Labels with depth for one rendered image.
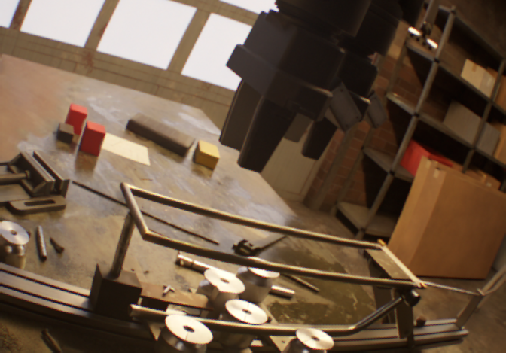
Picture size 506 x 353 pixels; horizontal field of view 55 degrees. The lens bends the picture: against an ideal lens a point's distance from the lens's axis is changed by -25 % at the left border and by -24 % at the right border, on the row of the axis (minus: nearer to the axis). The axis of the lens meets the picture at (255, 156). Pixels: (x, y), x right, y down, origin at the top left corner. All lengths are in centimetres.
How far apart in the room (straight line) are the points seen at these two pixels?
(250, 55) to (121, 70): 322
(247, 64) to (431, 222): 359
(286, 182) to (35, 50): 223
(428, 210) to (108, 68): 234
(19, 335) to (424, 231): 363
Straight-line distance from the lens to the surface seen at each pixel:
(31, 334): 59
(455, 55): 494
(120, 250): 59
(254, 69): 49
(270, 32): 50
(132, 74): 374
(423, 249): 411
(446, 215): 416
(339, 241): 77
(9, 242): 67
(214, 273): 71
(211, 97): 395
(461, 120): 479
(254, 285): 77
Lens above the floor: 128
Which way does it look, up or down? 14 degrees down
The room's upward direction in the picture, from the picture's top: 25 degrees clockwise
